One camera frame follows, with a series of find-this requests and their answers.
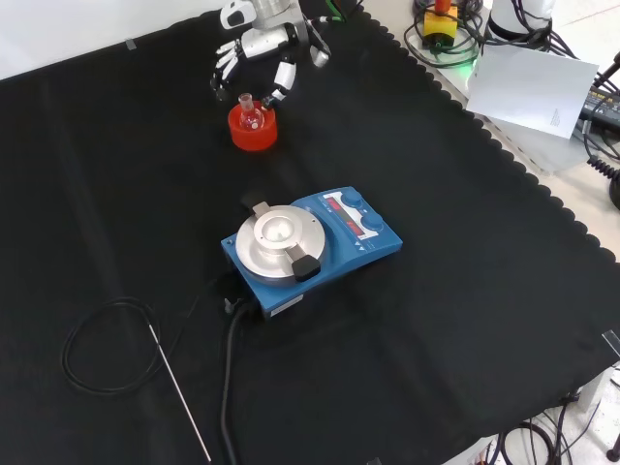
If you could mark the black white five-finger hand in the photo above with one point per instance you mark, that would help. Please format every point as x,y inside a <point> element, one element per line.
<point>264,42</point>

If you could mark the clear round-bottom glass flask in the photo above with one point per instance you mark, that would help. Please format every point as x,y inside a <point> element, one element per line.
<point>251,118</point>

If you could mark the red round flask stand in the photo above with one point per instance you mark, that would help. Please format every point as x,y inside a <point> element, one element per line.
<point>254,139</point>

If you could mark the grey tape piece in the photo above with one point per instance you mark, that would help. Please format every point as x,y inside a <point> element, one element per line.
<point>611,338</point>
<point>374,461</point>
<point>131,44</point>

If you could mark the yellow stop button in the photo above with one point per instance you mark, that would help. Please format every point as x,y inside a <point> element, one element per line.
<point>440,26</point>

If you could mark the blue-base heater with steel plate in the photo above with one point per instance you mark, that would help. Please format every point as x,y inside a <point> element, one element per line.
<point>334,257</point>

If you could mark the pale paper board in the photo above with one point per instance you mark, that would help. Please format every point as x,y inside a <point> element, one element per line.
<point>528,87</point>

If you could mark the black bench cloth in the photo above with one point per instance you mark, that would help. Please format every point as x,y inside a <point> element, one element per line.
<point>387,339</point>

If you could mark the black power adapter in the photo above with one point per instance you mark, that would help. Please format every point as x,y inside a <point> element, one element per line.
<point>603,104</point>

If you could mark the thin steel probe rod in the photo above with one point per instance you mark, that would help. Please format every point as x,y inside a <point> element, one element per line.
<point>179,392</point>

